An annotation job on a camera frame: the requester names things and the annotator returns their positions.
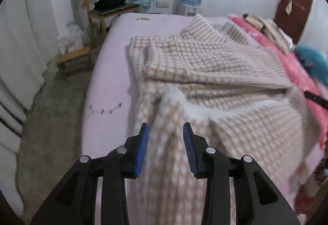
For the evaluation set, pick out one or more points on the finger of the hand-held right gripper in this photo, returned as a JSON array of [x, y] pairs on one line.
[[316, 98]]

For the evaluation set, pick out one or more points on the clear plastic bags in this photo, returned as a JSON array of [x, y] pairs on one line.
[[74, 40]]

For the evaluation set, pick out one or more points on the small wooden stool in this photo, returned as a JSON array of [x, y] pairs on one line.
[[74, 54]]

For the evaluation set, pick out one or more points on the beige white checked knit coat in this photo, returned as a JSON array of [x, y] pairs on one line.
[[217, 66]]

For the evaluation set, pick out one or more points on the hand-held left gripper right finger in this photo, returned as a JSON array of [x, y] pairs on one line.
[[190, 153]]

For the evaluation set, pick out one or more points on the beige garment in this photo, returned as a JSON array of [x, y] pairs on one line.
[[271, 30]]

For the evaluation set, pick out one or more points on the pink printed bed sheet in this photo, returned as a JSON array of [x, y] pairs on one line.
[[110, 73]]

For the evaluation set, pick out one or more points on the pink floral blanket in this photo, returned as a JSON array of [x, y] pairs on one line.
[[294, 68]]

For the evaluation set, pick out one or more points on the white curtain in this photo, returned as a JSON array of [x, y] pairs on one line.
[[20, 61]]

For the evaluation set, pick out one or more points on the small beige hanging cloth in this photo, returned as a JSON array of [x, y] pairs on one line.
[[288, 8]]

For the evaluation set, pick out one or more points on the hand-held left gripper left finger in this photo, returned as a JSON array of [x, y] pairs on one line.
[[141, 153]]

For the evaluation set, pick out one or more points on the white wall socket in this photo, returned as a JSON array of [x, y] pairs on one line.
[[163, 4]]

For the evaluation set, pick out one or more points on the brown door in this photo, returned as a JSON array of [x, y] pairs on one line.
[[294, 25]]

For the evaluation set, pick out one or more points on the black bag on chair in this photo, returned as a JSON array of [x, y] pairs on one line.
[[110, 0]]

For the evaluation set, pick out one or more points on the white water dispenser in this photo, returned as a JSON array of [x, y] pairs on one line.
[[188, 9]]

